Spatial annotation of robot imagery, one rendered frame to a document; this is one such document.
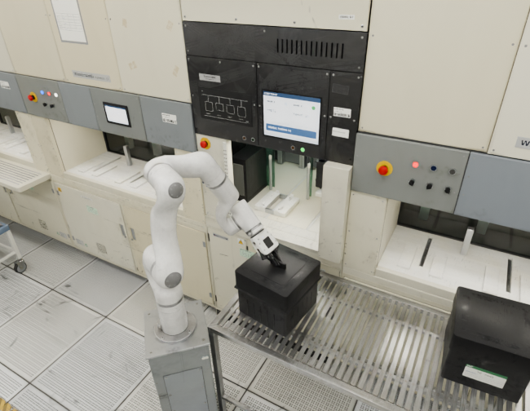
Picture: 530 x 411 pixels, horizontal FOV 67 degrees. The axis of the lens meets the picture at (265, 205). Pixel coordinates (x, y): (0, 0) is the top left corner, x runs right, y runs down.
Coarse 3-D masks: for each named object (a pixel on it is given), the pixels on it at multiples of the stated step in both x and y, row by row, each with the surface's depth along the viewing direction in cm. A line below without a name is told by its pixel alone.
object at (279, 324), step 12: (312, 288) 185; (240, 300) 186; (252, 300) 180; (312, 300) 190; (252, 312) 184; (264, 312) 178; (276, 312) 172; (300, 312) 182; (264, 324) 182; (276, 324) 176; (288, 324) 174
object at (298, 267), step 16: (256, 256) 186; (288, 256) 185; (304, 256) 185; (240, 272) 176; (256, 272) 176; (272, 272) 176; (288, 272) 175; (304, 272) 175; (240, 288) 180; (256, 288) 172; (272, 288) 168; (288, 288) 167; (304, 288) 175; (272, 304) 170; (288, 304) 166
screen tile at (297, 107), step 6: (294, 102) 176; (294, 108) 177; (300, 108) 176; (306, 108) 175; (312, 114) 174; (294, 120) 180; (300, 120) 179; (306, 120) 177; (312, 120) 176; (306, 126) 179; (312, 126) 177
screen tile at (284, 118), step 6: (270, 102) 182; (276, 102) 180; (282, 102) 179; (288, 102) 178; (276, 108) 182; (282, 108) 180; (288, 108) 179; (270, 114) 185; (276, 114) 183; (282, 114) 182; (288, 114) 180; (270, 120) 187; (276, 120) 185; (282, 120) 183; (288, 120) 182
